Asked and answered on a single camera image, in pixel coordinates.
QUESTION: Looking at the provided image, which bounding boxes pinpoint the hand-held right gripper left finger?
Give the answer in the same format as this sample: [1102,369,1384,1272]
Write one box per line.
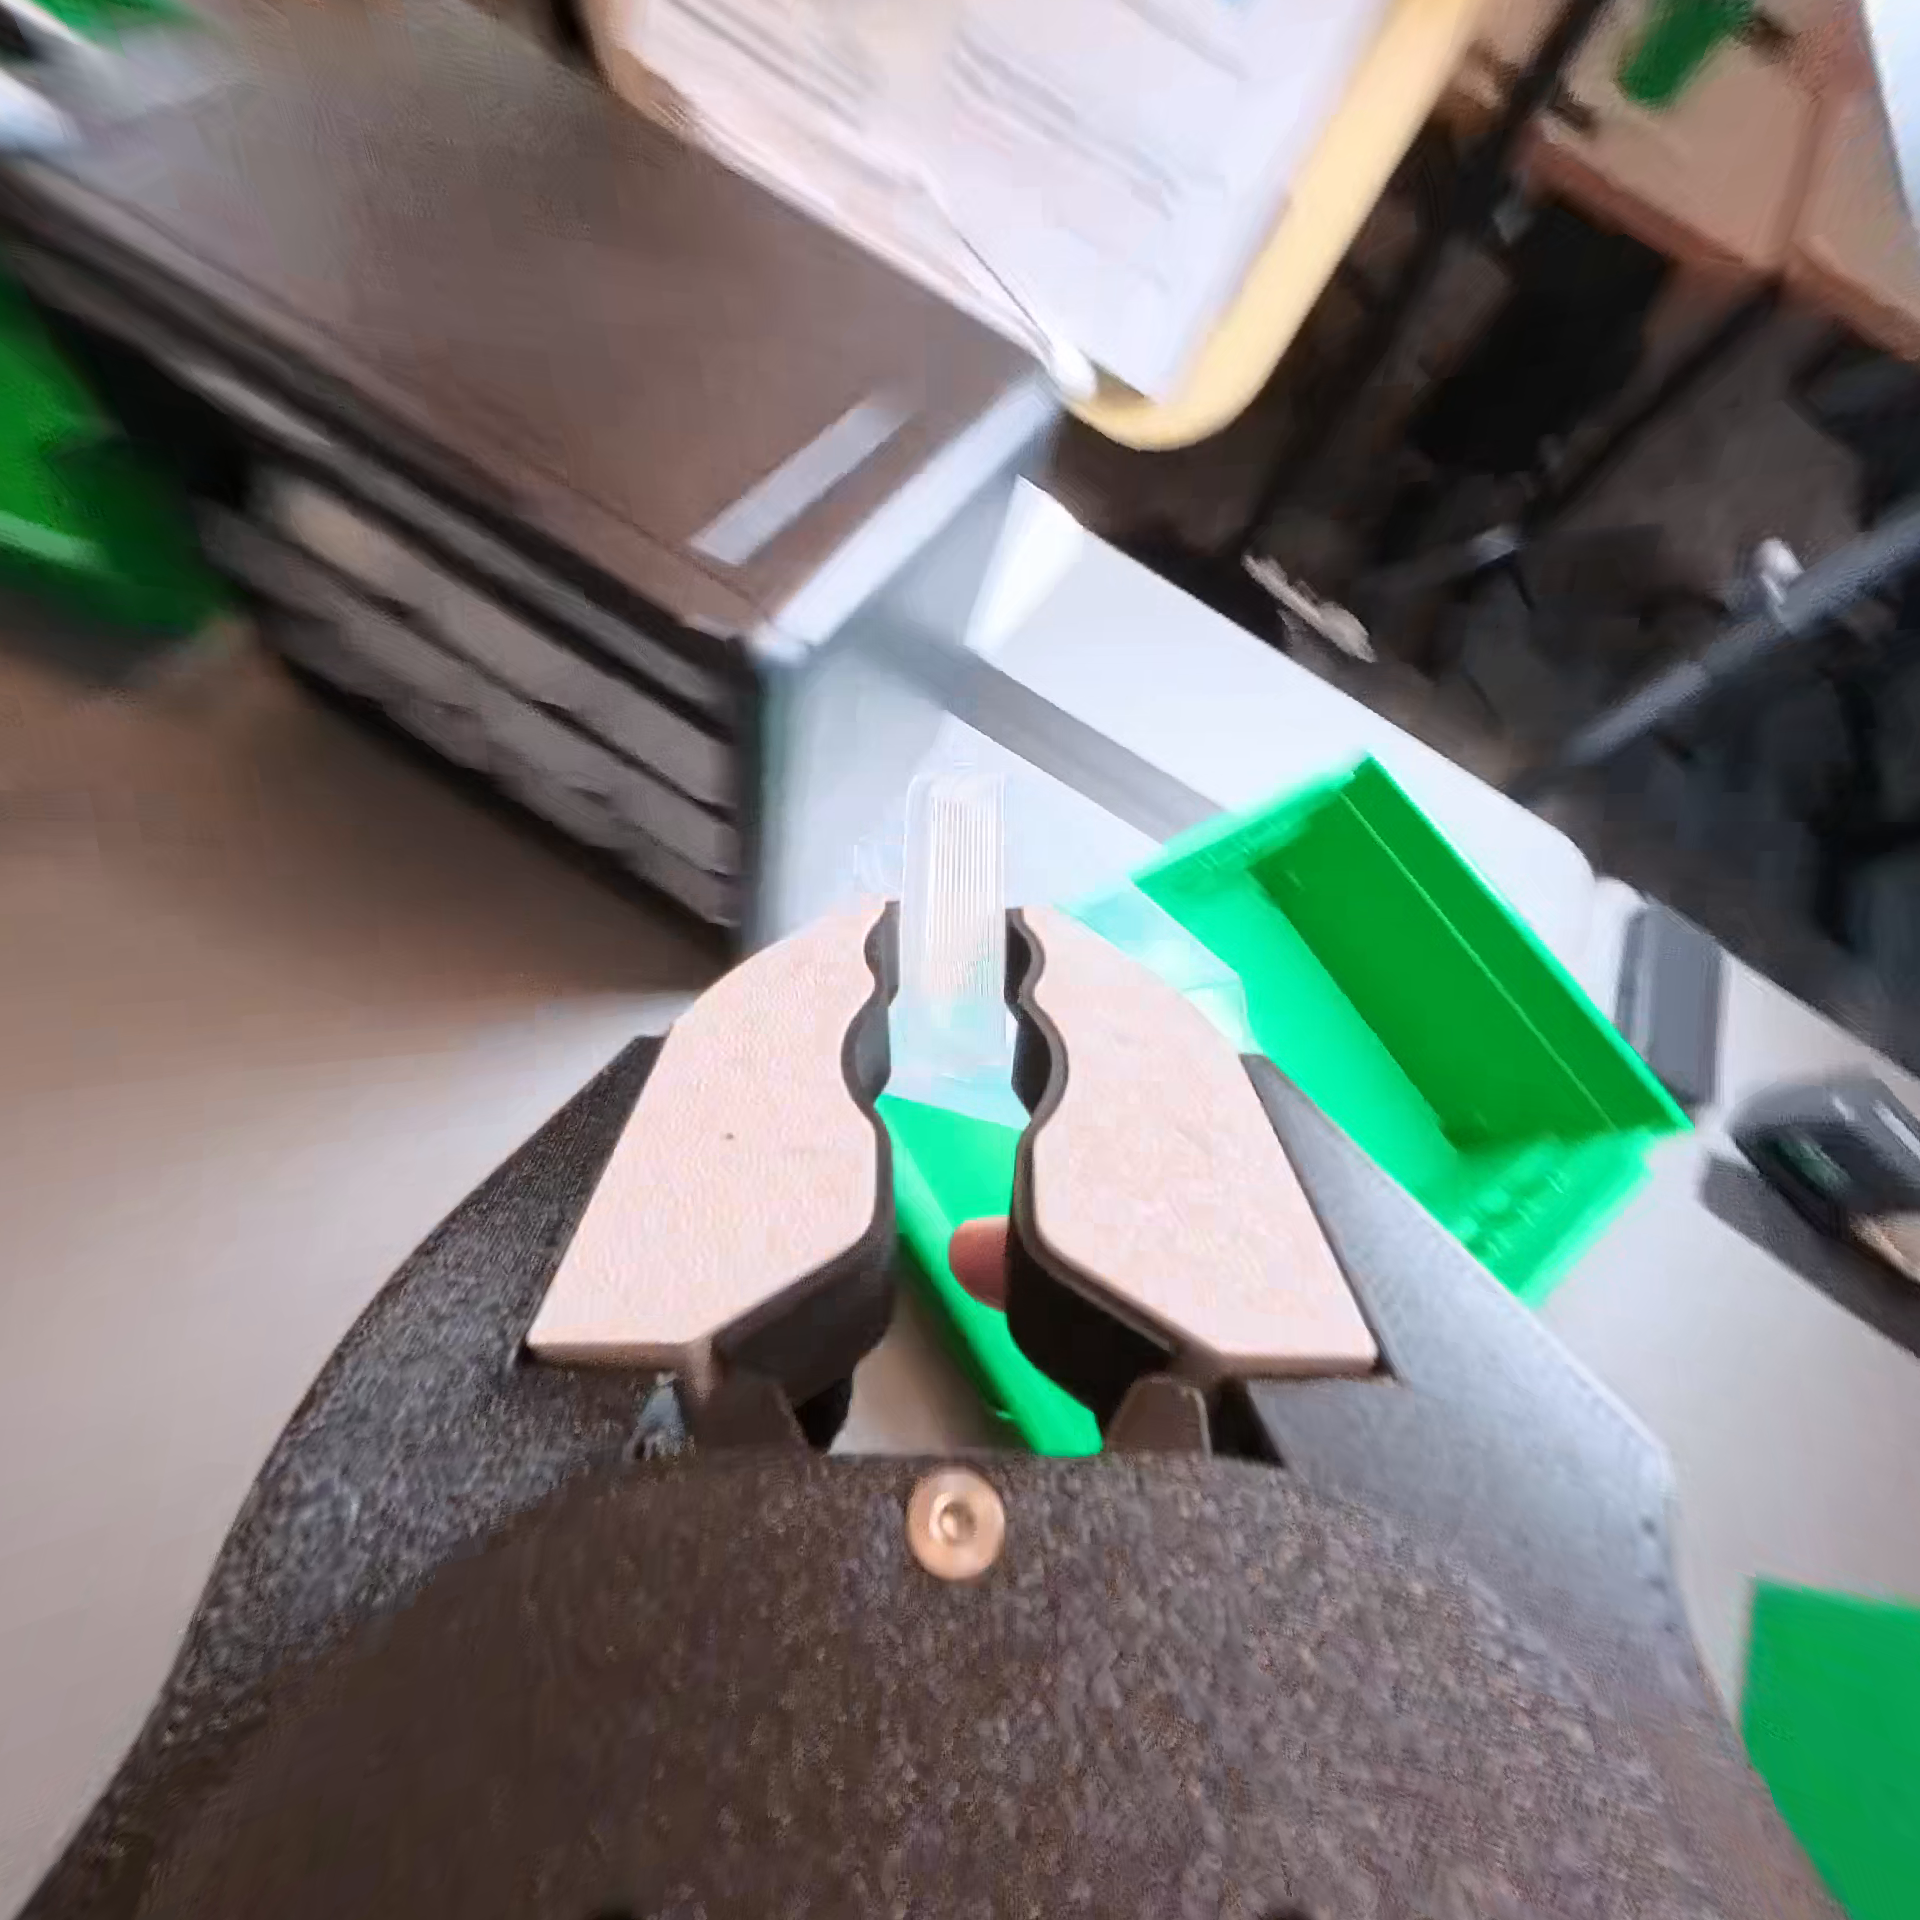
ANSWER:
[526,902,901,1409]

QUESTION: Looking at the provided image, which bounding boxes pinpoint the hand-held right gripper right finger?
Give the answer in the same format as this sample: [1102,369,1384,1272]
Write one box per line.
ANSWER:
[1005,904,1383,1441]

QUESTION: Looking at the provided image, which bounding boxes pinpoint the green plastic bin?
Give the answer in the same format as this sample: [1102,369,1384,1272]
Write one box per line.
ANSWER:
[0,253,230,634]
[1742,1576,1920,1920]
[875,753,1694,1458]

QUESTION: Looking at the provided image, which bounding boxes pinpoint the black drawer cabinet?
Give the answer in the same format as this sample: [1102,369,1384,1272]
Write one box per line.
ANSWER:
[0,0,1057,940]

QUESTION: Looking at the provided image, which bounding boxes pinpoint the grey desk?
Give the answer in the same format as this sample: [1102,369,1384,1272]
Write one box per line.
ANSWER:
[0,480,1920,1920]

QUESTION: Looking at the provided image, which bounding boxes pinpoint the grey metal pole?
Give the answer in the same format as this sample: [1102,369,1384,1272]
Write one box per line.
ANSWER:
[1562,503,1920,771]

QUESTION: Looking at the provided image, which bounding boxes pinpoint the printed instruction sheet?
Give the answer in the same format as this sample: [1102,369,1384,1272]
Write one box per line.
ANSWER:
[616,0,1383,398]

